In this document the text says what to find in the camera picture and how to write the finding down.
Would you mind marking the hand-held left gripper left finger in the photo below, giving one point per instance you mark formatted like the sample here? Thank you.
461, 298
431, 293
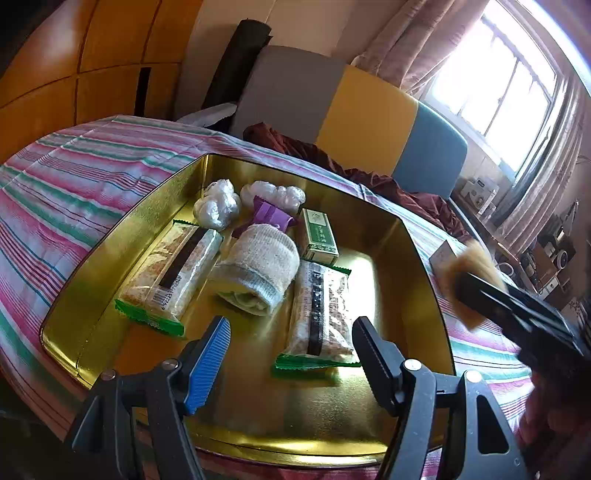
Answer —
210, 364

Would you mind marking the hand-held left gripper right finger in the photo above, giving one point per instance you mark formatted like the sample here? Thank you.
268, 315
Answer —
376, 364

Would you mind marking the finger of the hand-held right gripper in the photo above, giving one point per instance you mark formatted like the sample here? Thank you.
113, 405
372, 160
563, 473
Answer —
508, 309

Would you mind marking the yellow sponge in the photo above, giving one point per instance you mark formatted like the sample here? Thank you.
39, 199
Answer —
471, 263

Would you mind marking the cracker packet with green ends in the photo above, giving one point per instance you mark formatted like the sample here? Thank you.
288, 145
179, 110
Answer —
318, 314
171, 272

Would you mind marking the gold metal tray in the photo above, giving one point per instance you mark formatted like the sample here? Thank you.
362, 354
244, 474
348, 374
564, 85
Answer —
369, 258

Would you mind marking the white sock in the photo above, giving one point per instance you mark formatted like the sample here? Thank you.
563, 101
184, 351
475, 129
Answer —
258, 258

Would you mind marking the small green box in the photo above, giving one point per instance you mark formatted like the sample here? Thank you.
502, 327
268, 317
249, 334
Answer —
318, 235

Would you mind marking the purple wrapper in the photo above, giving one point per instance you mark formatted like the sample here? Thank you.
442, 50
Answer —
270, 214

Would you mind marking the wooden desk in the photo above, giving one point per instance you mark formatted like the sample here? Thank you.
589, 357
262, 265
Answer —
491, 236

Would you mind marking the cream cardboard box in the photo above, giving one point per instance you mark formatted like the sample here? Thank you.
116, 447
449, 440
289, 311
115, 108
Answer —
441, 258

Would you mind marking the tall white box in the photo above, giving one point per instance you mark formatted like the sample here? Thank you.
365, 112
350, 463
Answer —
490, 203

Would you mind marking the white box with picture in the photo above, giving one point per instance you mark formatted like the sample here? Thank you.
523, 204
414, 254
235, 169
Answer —
475, 191

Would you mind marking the beige curtain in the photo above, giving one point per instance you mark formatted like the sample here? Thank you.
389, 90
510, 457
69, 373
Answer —
406, 46
545, 175

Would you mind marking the maroon cloth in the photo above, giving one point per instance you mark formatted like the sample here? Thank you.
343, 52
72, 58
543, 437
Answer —
401, 194

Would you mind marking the crumpled clear plastic ball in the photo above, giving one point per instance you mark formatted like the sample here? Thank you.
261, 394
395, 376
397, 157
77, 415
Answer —
277, 194
214, 205

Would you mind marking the bright barred window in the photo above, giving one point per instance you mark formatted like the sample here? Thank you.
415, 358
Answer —
489, 78

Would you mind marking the white pillow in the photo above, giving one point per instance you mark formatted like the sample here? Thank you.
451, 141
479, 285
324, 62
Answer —
207, 114

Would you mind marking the grey yellow blue headboard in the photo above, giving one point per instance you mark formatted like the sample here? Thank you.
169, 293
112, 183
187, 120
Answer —
360, 106

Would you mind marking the black rolled mat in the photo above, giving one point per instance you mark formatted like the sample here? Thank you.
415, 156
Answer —
235, 64

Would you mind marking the wooden wardrobe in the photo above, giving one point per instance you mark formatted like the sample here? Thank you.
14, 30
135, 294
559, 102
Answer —
83, 69

